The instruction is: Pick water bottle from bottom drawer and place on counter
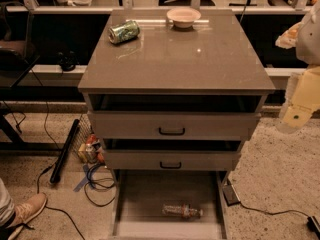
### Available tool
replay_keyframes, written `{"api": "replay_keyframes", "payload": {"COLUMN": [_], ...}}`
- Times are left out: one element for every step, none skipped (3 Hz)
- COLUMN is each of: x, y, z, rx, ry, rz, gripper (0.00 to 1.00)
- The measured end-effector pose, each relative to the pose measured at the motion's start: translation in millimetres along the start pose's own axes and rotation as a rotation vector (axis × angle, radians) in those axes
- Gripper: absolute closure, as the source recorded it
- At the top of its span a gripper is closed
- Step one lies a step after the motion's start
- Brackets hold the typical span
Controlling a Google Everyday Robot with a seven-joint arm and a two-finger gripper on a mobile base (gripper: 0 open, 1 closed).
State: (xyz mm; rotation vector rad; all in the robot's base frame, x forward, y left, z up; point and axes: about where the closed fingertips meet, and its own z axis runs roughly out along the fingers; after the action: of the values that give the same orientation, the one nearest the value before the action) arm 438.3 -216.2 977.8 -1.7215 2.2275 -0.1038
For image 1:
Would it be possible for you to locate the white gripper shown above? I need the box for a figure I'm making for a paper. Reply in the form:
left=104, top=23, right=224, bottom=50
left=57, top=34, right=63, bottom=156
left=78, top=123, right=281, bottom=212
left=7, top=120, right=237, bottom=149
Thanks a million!
left=275, top=23, right=320, bottom=134

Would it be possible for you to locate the clear plastic water bottle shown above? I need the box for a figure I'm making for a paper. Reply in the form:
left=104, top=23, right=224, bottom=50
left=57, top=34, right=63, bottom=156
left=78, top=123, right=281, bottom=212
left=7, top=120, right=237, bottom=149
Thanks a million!
left=162, top=204, right=203, bottom=219

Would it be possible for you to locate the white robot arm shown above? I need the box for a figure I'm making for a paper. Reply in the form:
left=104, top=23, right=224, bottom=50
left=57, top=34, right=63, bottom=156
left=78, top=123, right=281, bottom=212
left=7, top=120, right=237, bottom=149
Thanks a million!
left=276, top=1, right=320, bottom=134

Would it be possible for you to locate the grey drawer cabinet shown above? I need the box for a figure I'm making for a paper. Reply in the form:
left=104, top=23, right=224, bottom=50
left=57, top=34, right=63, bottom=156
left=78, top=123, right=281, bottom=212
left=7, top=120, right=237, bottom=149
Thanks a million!
left=77, top=7, right=277, bottom=240

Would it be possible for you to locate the middle grey drawer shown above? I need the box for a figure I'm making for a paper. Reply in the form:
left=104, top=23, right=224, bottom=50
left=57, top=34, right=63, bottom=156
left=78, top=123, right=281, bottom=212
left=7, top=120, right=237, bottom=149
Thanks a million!
left=103, top=151, right=241, bottom=171

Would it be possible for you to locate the bottom open grey drawer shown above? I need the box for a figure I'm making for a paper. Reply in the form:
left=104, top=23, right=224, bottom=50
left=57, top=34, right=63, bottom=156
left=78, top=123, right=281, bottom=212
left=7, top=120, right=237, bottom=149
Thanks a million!
left=109, top=170, right=229, bottom=240

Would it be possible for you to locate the top grey drawer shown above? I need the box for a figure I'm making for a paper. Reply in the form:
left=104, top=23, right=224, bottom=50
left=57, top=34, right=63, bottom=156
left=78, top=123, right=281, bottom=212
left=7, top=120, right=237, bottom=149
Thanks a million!
left=88, top=111, right=260, bottom=140

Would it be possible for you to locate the white bowl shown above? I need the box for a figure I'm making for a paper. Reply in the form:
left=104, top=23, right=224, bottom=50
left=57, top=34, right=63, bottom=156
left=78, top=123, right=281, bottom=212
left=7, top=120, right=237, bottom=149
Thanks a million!
left=167, top=8, right=201, bottom=29

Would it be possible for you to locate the black floor pedal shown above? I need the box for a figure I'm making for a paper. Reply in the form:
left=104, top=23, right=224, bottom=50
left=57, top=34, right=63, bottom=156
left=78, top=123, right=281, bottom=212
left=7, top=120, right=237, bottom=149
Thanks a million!
left=222, top=185, right=240, bottom=206

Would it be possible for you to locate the black power adapter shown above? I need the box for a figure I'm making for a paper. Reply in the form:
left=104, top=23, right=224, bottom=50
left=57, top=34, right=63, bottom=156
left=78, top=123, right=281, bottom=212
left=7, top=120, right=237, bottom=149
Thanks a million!
left=307, top=216, right=320, bottom=239

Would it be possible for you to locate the crushed green soda can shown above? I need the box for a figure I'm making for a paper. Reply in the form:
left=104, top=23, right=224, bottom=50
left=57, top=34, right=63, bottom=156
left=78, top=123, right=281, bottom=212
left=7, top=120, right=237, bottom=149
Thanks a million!
left=108, top=20, right=140, bottom=44

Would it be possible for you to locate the pile of snack packages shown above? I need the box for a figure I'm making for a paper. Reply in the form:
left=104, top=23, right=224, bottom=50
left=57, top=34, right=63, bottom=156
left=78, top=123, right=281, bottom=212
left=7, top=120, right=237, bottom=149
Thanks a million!
left=77, top=134, right=104, bottom=164

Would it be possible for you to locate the black round object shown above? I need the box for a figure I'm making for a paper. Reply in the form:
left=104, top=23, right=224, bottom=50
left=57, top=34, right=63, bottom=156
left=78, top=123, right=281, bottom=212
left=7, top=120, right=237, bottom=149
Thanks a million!
left=57, top=51, right=78, bottom=72

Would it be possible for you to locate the black bar on floor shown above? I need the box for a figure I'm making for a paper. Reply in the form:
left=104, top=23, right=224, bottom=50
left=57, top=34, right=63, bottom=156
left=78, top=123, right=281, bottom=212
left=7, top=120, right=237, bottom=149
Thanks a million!
left=49, top=119, right=80, bottom=184

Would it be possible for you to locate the dark office chair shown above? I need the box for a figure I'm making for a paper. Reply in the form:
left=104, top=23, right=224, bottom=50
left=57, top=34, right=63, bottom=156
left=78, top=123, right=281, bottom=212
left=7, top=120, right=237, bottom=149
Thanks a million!
left=0, top=2, right=41, bottom=88

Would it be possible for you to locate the tan shoe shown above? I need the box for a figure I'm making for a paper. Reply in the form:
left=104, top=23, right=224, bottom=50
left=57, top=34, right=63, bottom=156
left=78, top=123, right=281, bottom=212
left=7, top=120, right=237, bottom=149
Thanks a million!
left=5, top=193, right=47, bottom=240

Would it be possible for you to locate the grey trouser leg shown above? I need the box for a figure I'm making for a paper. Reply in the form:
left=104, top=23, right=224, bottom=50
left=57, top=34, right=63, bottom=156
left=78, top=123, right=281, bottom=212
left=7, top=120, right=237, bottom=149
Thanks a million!
left=0, top=178, right=15, bottom=228

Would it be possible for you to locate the black floor cable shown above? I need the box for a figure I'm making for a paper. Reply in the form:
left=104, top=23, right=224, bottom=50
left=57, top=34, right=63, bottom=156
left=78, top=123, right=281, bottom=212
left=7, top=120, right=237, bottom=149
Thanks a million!
left=35, top=163, right=117, bottom=240

